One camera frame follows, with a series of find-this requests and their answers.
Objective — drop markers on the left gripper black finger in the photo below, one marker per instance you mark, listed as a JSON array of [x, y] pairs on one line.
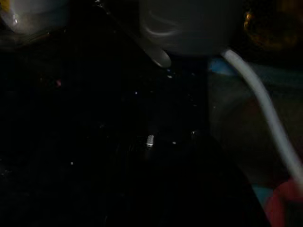
[[208, 189]]

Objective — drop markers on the white cartoon print mug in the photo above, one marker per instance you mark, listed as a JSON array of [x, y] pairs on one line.
[[35, 19]]

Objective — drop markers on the grey thermos flask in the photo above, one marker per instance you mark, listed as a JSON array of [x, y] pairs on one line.
[[189, 23]]

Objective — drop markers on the glass oil bottle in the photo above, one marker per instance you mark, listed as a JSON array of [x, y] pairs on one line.
[[267, 30]]

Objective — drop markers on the small steel spoon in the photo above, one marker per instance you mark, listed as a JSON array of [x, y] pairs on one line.
[[161, 56]]

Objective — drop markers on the teal blue plate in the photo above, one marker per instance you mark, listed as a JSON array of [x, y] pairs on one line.
[[260, 194]]

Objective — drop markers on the pink plate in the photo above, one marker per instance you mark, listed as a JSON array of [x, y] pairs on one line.
[[284, 208]]

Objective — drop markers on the stainless steel sink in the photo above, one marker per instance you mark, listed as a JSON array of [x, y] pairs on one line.
[[236, 118]]

